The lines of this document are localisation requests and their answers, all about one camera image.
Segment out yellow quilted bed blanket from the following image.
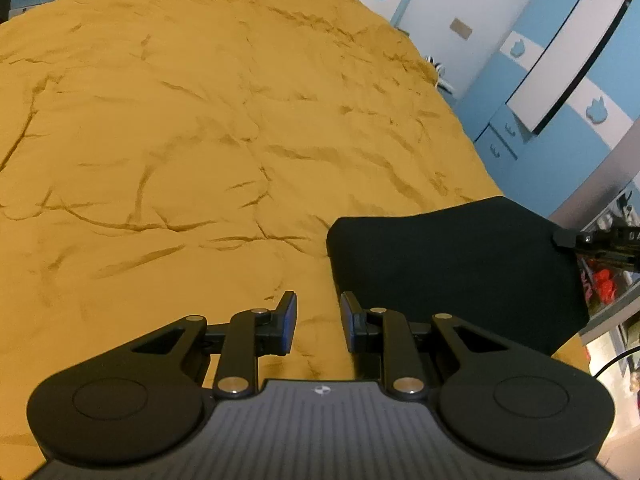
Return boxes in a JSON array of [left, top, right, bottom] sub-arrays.
[[0, 0, 592, 461]]

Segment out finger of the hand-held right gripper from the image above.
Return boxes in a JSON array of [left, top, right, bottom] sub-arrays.
[[552, 229, 621, 263]]

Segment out black pants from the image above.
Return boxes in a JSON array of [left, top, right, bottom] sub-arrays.
[[325, 196, 591, 357]]

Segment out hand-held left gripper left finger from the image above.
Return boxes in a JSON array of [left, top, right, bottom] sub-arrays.
[[131, 291, 299, 400]]

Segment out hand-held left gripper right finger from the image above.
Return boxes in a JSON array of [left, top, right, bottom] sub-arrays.
[[340, 291, 506, 399]]

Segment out blue and white wardrobe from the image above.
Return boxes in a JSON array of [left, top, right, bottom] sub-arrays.
[[456, 0, 640, 222]]

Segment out black cable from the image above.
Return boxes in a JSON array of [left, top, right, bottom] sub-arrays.
[[592, 344, 640, 379]]

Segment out white panel with black frame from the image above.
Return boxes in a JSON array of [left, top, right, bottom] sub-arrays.
[[505, 0, 629, 135]]

